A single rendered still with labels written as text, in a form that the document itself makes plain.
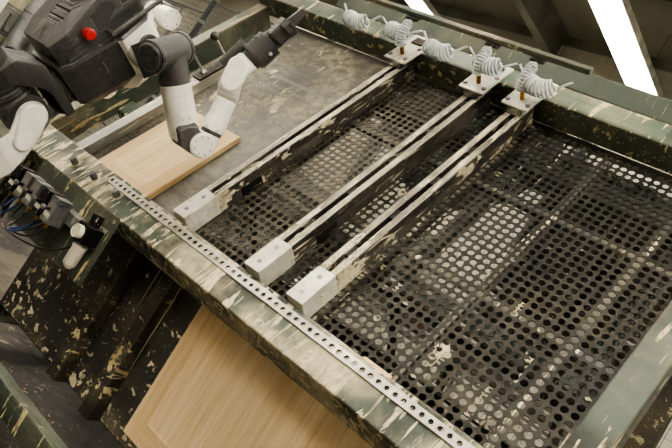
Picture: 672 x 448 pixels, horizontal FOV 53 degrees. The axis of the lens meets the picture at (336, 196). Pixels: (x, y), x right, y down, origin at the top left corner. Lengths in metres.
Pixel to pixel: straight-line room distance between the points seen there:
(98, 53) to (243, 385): 1.03
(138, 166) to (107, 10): 0.62
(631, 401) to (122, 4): 1.64
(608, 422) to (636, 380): 0.13
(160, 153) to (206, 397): 0.86
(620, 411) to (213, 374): 1.13
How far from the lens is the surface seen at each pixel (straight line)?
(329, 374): 1.64
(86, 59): 2.03
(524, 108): 2.28
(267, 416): 1.99
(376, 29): 2.77
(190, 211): 2.08
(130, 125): 2.62
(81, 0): 2.05
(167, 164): 2.38
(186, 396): 2.17
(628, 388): 1.67
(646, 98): 2.82
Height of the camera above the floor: 1.12
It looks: 3 degrees up
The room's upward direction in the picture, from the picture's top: 32 degrees clockwise
